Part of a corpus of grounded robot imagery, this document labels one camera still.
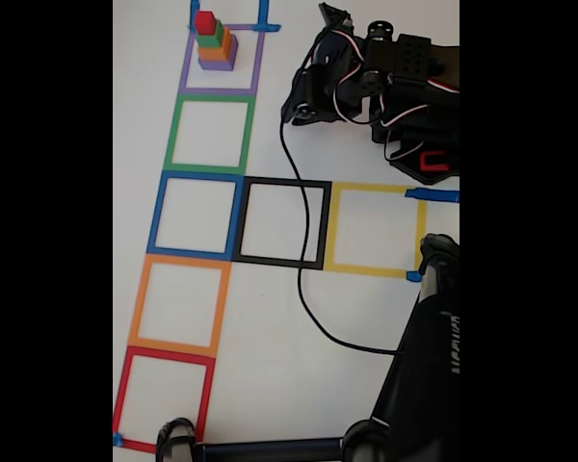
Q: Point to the purple square block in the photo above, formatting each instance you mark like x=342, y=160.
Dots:
x=216, y=65

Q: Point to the orange cube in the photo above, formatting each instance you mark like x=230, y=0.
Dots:
x=217, y=53

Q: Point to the green cube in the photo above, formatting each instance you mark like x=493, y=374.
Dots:
x=209, y=39

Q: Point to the small red cube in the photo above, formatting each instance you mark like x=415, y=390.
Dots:
x=204, y=21

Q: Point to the twisted blue tape strip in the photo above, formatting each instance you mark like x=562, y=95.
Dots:
x=192, y=9

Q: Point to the long blue tape strip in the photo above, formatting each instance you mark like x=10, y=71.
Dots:
x=438, y=196

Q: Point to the small blue tape piece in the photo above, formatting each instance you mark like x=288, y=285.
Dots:
x=118, y=439
x=413, y=276

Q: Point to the black tripod stand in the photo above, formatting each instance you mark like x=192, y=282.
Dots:
x=414, y=385

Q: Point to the red square frame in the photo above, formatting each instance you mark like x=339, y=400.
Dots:
x=120, y=399

